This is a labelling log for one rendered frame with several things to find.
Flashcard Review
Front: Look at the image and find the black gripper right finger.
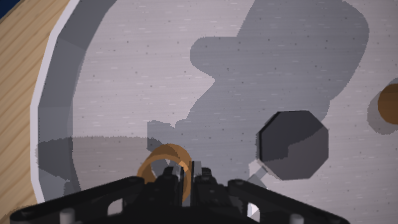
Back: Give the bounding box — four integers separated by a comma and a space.
190, 161, 350, 224

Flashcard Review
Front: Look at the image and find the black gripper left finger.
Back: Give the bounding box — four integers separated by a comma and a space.
9, 162, 184, 224

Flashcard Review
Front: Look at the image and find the bronze bushing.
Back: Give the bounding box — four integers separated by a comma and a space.
378, 83, 398, 125
137, 143, 192, 203

